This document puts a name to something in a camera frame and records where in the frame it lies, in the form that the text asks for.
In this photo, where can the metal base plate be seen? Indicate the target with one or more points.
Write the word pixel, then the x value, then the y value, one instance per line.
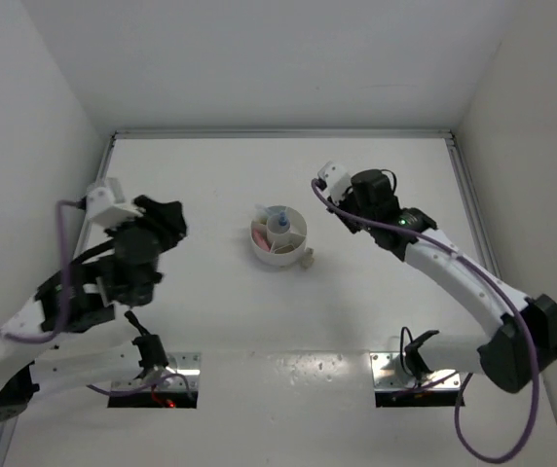
pixel 181 375
pixel 389 377

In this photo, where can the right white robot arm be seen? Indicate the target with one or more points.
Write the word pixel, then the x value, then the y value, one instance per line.
pixel 519 336

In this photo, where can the blue highlighter marker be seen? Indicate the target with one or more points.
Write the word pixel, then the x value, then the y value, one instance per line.
pixel 264 211

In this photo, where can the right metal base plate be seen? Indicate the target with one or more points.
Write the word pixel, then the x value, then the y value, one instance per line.
pixel 389 377

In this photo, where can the white round divided organizer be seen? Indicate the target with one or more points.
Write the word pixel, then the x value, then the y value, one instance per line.
pixel 297 235

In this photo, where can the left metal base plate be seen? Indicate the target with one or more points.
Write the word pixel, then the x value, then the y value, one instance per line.
pixel 181 375

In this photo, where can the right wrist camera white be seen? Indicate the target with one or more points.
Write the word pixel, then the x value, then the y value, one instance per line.
pixel 335 180

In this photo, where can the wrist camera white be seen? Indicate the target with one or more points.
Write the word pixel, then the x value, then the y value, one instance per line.
pixel 335 180
pixel 106 204

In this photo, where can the pink highlighter marker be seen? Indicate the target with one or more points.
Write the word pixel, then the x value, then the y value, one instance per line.
pixel 261 241

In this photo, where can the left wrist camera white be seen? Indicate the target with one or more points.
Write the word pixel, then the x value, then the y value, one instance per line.
pixel 106 204

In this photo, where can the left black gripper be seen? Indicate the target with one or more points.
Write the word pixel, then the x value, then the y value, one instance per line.
pixel 170 216

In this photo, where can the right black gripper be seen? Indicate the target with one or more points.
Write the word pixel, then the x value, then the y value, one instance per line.
pixel 352 229

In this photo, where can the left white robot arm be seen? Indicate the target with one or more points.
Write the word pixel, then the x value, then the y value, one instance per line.
pixel 85 293

